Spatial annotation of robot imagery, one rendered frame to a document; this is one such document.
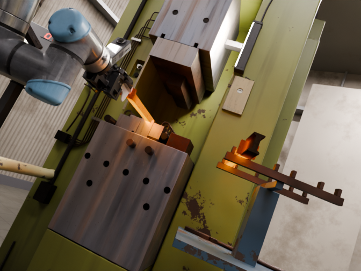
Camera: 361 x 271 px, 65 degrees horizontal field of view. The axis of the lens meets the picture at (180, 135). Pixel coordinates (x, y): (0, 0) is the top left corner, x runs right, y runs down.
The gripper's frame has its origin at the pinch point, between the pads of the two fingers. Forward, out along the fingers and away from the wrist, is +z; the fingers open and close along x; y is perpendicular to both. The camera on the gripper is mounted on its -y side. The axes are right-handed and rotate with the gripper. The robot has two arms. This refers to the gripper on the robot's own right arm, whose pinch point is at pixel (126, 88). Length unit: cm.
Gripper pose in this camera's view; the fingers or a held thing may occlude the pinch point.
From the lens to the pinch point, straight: 92.6
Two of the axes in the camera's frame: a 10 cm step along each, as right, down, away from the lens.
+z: 1.5, 2.8, 9.5
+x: 9.1, 3.4, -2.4
